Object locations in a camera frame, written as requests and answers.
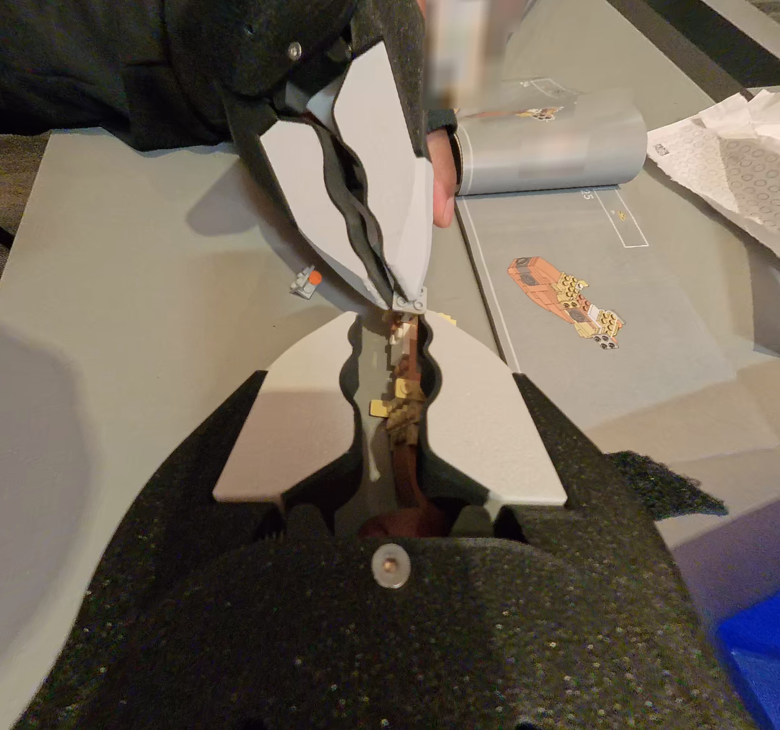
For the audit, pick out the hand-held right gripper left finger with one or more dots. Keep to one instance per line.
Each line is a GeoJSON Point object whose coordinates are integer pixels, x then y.
{"type": "Point", "coordinates": [292, 437]}

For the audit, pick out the small pale grey brick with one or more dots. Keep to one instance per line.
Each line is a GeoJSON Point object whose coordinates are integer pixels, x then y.
{"type": "Point", "coordinates": [409, 303]}

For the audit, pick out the orange tan brick model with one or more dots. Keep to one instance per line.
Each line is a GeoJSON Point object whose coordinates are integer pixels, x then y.
{"type": "Point", "coordinates": [405, 388]}

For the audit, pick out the blue plastic bin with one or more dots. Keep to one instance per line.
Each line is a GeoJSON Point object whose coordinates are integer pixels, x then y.
{"type": "Point", "coordinates": [755, 663]}

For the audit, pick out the small dark grey brick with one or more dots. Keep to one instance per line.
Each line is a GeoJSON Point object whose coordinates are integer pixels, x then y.
{"type": "Point", "coordinates": [300, 285]}

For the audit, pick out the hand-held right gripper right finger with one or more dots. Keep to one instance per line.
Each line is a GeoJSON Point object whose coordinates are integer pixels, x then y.
{"type": "Point", "coordinates": [493, 437]}

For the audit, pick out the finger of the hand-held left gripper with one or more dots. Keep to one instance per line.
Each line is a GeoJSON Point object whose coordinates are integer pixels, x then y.
{"type": "Point", "coordinates": [390, 163]}
{"type": "Point", "coordinates": [304, 181]}

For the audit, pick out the torn white paper bag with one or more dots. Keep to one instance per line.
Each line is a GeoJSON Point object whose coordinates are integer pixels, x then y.
{"type": "Point", "coordinates": [731, 163]}

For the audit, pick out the grey instruction booklet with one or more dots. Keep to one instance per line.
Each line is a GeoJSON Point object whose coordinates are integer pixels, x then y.
{"type": "Point", "coordinates": [609, 242]}

